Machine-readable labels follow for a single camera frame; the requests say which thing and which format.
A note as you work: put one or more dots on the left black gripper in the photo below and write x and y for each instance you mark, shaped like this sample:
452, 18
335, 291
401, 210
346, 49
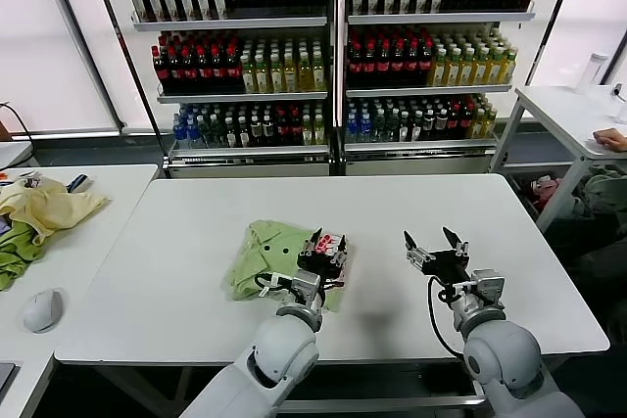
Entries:
335, 272

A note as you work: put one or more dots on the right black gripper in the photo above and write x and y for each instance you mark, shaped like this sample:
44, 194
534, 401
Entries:
446, 265

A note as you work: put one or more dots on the green t-shirt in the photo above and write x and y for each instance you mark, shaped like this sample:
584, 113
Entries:
264, 266

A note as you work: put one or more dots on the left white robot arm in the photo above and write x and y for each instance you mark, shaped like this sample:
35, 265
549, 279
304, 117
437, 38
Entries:
284, 344

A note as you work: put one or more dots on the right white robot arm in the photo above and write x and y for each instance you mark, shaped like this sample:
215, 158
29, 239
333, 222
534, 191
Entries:
499, 354

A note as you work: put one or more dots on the pink red clothes heap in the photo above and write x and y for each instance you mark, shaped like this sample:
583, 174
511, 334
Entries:
544, 189

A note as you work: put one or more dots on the person hand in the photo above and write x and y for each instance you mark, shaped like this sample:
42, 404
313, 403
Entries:
614, 139

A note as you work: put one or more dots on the yellow drink bottle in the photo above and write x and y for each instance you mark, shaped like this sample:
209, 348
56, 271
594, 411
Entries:
477, 124
306, 130
319, 74
318, 129
440, 69
509, 66
453, 69
467, 68
481, 68
305, 75
276, 76
489, 123
262, 76
291, 75
249, 76
495, 67

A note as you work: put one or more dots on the blue water bottle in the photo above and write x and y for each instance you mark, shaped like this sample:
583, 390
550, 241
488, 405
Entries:
364, 126
193, 131
352, 126
179, 131

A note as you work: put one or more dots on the red cap cola bottle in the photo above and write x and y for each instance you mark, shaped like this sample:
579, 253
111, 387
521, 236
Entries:
411, 62
453, 122
369, 64
398, 63
159, 71
218, 69
232, 69
383, 63
280, 129
294, 128
425, 62
354, 64
203, 70
174, 71
189, 70
466, 121

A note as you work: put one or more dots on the small dark drink bottle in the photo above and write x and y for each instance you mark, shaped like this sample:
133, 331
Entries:
267, 130
441, 124
230, 131
416, 125
243, 131
255, 130
429, 125
403, 125

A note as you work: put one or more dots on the green water bottle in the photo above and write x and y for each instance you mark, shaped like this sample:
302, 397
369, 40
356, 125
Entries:
205, 131
391, 125
217, 131
378, 126

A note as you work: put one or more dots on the grey green clothing pile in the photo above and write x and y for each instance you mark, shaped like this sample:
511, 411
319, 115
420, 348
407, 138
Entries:
602, 192

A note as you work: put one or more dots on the white table grey legs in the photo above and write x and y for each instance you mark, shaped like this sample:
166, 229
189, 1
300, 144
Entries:
563, 113

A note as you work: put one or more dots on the metal beverage shelf rack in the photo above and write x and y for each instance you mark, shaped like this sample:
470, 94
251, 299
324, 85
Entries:
440, 17
229, 22

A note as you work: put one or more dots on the blue white striped pouch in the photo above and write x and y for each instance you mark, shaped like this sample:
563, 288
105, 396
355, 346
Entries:
78, 181

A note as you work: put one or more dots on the pale yellow garment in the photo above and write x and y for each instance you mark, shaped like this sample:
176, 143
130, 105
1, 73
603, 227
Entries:
49, 206

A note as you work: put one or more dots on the white computer mouse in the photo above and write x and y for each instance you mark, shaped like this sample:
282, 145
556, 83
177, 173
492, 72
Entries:
43, 310

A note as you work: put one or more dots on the crumpled lime green garment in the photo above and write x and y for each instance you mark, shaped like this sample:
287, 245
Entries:
14, 255

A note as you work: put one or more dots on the purple flat object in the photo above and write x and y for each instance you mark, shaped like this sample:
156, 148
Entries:
4, 225

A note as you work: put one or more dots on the dark flat device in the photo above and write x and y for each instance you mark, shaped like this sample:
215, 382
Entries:
6, 376

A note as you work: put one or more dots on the brown cardboard box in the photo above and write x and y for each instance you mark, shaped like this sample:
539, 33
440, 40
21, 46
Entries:
4, 123

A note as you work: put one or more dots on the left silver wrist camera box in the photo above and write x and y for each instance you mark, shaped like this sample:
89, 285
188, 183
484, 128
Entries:
307, 285

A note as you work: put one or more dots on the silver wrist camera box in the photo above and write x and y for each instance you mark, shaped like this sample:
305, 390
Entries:
489, 286
307, 285

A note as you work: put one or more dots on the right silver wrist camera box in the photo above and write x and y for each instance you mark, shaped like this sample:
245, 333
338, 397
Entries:
489, 286

